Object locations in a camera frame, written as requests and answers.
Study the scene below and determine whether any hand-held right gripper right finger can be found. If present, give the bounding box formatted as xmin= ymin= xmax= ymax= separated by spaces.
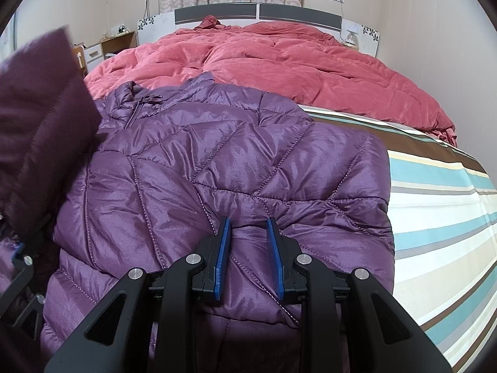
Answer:
xmin=266 ymin=217 xmax=453 ymax=373

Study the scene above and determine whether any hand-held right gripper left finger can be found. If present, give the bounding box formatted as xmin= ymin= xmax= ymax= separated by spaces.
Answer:
xmin=44 ymin=217 xmax=234 ymax=373

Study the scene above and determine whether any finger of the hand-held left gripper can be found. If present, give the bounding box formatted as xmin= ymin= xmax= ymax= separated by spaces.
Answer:
xmin=0 ymin=218 xmax=45 ymax=343

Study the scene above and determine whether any purple puffer jacket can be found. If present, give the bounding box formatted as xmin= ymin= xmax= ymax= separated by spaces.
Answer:
xmin=0 ymin=25 xmax=396 ymax=373

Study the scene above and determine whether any striped bed sheet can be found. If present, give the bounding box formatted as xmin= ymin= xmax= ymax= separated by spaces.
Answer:
xmin=301 ymin=105 xmax=497 ymax=373

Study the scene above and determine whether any red comforter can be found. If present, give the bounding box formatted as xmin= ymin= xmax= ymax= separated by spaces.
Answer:
xmin=83 ymin=15 xmax=459 ymax=148

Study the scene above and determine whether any white drawer cabinet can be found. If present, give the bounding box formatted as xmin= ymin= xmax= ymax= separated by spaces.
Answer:
xmin=72 ymin=43 xmax=105 ymax=74

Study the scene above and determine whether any white and grey headboard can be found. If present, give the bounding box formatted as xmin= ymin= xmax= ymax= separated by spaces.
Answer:
xmin=136 ymin=3 xmax=379 ymax=53

